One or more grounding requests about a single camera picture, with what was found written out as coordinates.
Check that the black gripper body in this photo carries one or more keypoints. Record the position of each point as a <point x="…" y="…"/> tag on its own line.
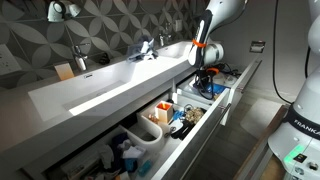
<point x="204" y="79"/>

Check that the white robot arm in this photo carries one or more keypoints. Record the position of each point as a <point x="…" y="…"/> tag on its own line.
<point x="203" y="53"/>

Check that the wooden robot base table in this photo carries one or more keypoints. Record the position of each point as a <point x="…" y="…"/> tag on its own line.
<point x="261" y="164"/>

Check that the white box orange inside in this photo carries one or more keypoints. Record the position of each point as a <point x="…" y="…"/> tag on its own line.
<point x="164" y="111"/>

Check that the gold scrunchie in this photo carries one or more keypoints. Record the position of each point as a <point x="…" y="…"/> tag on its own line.
<point x="194" y="115"/>

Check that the chrome faucet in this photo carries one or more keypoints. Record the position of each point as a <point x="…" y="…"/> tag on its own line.
<point x="165" y="35"/>
<point x="79" y="57"/>

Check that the small scissors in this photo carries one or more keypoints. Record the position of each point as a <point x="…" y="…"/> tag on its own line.
<point x="171" y="130"/>

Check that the toilet paper holder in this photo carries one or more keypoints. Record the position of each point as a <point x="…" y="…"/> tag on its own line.
<point x="257" y="46"/>

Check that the blue crumpled cloth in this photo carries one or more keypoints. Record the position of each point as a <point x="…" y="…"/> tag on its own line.
<point x="143" y="50"/>

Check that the white double sink vanity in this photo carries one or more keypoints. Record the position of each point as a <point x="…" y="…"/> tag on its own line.
<point x="30" y="110"/>

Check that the left drawer steel handle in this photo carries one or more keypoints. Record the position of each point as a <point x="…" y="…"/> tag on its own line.
<point x="205" y="128"/>

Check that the drawer steel handle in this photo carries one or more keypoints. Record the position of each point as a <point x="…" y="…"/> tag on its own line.
<point x="248" y="74"/>
<point x="205" y="128"/>

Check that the right drawer steel handle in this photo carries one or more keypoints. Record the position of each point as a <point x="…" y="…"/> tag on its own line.
<point x="248" y="74"/>

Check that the white wall outlet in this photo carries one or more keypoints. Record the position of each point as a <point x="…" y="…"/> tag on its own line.
<point x="8" y="63"/>

